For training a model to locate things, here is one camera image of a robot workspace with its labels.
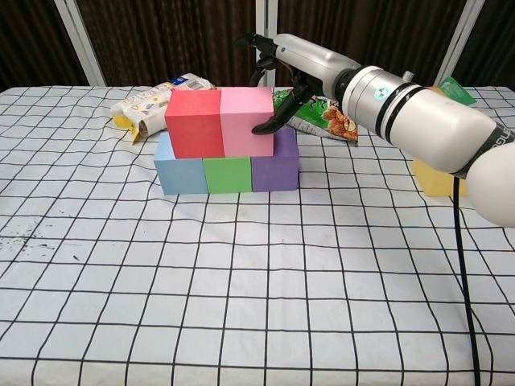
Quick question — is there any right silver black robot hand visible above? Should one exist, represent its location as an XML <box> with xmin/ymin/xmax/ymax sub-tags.
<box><xmin>235</xmin><ymin>33</ymin><xmax>361</xmax><ymax>136</ymax></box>

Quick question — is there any pink foam cube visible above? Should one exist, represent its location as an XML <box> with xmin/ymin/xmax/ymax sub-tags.
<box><xmin>219</xmin><ymin>87</ymin><xmax>276</xmax><ymax>158</ymax></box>

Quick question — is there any purple foam cube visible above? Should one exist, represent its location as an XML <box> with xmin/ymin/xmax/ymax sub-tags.
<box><xmin>249</xmin><ymin>128</ymin><xmax>299</xmax><ymax>192</ymax></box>

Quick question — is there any red foam cube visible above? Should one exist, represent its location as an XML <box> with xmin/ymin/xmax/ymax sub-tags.
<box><xmin>164</xmin><ymin>90</ymin><xmax>225</xmax><ymax>160</ymax></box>

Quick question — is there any blue foam cube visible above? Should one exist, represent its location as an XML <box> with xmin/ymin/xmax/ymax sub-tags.
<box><xmin>154</xmin><ymin>132</ymin><xmax>208</xmax><ymax>196</ymax></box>

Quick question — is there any yellow foam cube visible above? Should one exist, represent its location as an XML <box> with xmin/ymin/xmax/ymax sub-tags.
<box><xmin>410</xmin><ymin>158</ymin><xmax>470</xmax><ymax>197</ymax></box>

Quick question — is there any green snack bag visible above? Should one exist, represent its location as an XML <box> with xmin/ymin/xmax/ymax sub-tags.
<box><xmin>272</xmin><ymin>87</ymin><xmax>360</xmax><ymax>144</ymax></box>

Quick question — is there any green foam cube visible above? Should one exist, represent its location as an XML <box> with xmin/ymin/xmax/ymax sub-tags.
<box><xmin>203</xmin><ymin>155</ymin><xmax>253</xmax><ymax>194</ymax></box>

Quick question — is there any small green packet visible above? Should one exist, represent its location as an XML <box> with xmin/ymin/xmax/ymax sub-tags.
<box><xmin>437</xmin><ymin>76</ymin><xmax>477</xmax><ymax>108</ymax></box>

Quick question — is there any white cracker package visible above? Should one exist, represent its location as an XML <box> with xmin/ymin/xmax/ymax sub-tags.
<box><xmin>110</xmin><ymin>72</ymin><xmax>219</xmax><ymax>145</ymax></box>

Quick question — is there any white black checkered tablecloth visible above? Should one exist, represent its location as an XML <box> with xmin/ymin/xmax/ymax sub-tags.
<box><xmin>0</xmin><ymin>85</ymin><xmax>515</xmax><ymax>386</ymax></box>

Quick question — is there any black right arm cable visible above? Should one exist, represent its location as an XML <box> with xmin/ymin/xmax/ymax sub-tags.
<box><xmin>452</xmin><ymin>175</ymin><xmax>483</xmax><ymax>386</ymax></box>

